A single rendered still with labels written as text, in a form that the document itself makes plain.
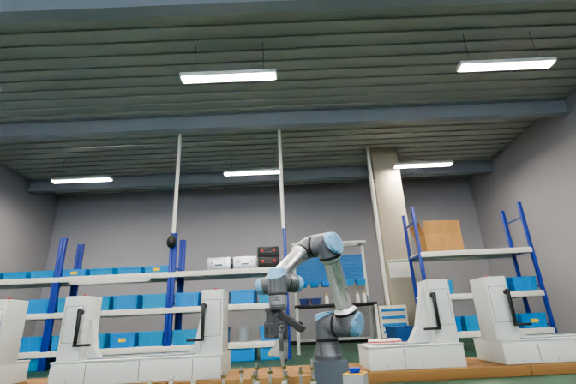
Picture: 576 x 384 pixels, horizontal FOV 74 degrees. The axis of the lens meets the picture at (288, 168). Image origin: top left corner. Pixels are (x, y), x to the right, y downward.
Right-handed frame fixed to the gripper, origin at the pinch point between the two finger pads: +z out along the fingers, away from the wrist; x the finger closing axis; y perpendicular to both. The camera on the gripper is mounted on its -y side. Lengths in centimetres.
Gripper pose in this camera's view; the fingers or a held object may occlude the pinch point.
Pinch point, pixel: (285, 361)
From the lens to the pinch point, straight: 165.8
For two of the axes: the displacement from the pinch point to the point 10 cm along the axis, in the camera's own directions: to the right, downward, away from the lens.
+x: -2.3, -3.6, -9.1
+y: -9.7, 1.2, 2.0
